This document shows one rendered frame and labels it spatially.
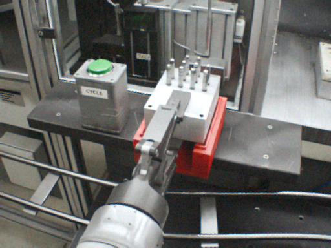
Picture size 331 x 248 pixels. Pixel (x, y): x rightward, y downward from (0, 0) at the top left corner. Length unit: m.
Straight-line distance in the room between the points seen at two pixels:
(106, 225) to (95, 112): 0.31
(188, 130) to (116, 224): 0.22
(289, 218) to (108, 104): 0.49
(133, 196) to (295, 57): 0.67
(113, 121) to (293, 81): 0.43
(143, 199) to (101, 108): 0.27
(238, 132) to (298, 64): 0.32
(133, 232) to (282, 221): 0.53
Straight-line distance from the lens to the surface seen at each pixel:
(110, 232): 0.39
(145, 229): 0.40
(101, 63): 0.65
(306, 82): 0.88
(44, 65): 0.86
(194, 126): 0.55
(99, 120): 0.68
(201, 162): 0.58
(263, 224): 0.85
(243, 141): 0.68
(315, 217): 0.90
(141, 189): 0.43
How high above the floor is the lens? 1.36
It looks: 40 degrees down
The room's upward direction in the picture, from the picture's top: straight up
